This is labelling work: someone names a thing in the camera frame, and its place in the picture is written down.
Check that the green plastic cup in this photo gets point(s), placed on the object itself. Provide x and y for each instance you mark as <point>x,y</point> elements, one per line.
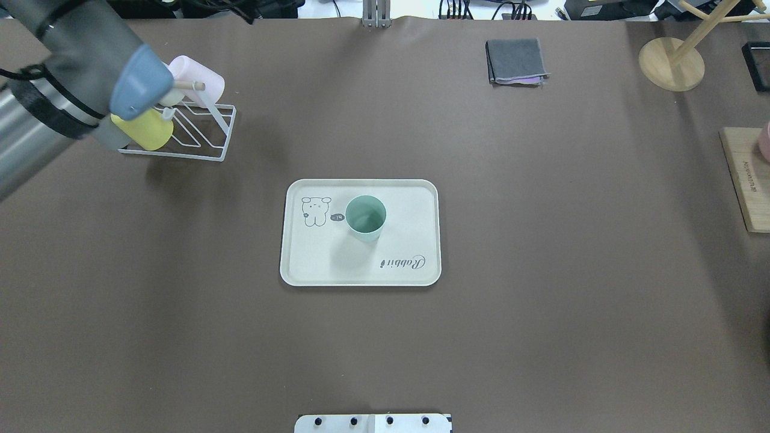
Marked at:
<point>366,215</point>

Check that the cream rabbit tray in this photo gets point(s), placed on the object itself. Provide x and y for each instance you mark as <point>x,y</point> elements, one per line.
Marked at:
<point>320,248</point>

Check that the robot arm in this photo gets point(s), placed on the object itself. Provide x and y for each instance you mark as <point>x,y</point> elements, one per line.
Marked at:
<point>97,66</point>

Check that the cream plastic cup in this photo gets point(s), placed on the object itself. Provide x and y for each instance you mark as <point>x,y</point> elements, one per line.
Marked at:
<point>172,98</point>

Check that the pink plastic cup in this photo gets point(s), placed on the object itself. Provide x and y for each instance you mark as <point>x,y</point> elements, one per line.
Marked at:
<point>184,68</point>

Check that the yellow plastic cup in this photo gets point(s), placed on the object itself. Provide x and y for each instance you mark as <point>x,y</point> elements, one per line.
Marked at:
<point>150,130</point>

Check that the folded grey cloth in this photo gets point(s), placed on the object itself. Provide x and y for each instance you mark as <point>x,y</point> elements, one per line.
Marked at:
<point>515,61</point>

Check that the wooden mug tree stand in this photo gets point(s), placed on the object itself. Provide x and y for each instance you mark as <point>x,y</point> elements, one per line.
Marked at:
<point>676,65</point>

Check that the wooden board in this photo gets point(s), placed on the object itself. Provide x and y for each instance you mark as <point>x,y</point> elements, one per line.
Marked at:
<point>749,175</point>

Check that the pink mug on board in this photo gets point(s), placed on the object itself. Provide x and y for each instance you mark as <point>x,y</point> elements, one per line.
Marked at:
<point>764,142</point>

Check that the black box at edge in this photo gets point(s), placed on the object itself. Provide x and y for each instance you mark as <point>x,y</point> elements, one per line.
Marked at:
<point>756,55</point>

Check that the white wire cup rack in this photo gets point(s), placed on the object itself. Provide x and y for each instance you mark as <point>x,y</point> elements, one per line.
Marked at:
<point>202,129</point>

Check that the metal camera pole bracket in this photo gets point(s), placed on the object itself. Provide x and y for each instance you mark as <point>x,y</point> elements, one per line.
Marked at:
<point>376,13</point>

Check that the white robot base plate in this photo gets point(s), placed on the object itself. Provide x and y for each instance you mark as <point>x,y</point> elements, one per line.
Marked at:
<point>385,422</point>

